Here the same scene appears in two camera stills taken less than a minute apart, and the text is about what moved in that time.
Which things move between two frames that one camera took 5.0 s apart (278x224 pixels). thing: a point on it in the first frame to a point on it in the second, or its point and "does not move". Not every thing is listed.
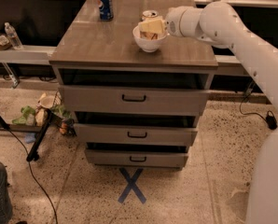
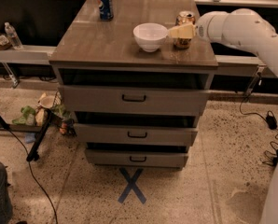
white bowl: [147, 45] does not move
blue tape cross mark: [132, 185] does not move
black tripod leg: [34, 155] does not move
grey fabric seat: [1, 211] does not move
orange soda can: [146, 15] to [184, 19]
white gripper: [175, 21] to [206, 29]
